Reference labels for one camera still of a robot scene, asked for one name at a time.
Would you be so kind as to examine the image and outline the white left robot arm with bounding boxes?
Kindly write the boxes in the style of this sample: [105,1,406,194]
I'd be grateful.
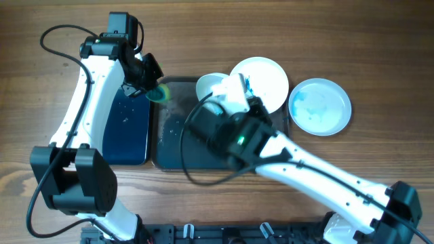
[26,33,169,243]

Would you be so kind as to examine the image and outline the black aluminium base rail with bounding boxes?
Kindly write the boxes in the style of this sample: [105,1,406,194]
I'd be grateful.
[80,222,326,244]

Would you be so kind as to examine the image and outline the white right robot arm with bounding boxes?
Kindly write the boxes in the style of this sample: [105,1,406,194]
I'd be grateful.
[205,74,422,243]

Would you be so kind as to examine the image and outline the small black water tray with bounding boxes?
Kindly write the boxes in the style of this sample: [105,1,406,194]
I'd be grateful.
[102,89,151,165]

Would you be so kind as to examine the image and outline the white plate with streak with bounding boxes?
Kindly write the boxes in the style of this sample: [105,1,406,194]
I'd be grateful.
[288,78,352,136]

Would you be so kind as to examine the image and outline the large black tray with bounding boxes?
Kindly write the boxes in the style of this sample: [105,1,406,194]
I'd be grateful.
[151,77,292,171]

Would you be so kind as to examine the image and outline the green yellow sponge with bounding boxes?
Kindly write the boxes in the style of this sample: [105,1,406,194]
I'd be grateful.
[145,83,171,103]

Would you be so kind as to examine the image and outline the white plate with blue splat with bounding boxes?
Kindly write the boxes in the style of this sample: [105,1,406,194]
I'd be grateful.
[195,73,228,100]

